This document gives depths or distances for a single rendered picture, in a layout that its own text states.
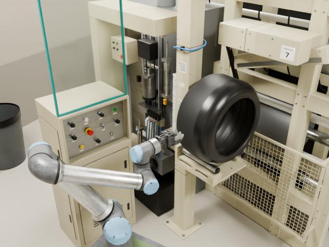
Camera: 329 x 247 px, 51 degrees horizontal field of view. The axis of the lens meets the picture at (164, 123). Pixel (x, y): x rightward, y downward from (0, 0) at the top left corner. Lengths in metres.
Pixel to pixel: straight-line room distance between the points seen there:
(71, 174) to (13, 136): 2.39
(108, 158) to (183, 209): 0.82
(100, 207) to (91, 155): 0.63
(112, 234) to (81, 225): 0.95
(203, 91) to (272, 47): 0.49
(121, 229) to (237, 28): 1.43
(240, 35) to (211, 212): 1.75
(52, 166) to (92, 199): 0.39
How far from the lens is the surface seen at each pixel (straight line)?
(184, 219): 3.13
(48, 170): 1.72
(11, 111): 4.37
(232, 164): 2.66
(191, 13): 2.28
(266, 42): 2.27
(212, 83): 2.25
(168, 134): 2.04
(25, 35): 4.88
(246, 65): 2.56
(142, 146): 1.95
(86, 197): 2.00
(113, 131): 2.68
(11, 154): 4.18
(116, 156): 2.73
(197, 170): 2.53
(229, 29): 2.43
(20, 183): 4.02
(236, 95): 2.21
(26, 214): 3.62
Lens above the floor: 2.33
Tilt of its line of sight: 29 degrees down
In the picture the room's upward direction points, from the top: straight up
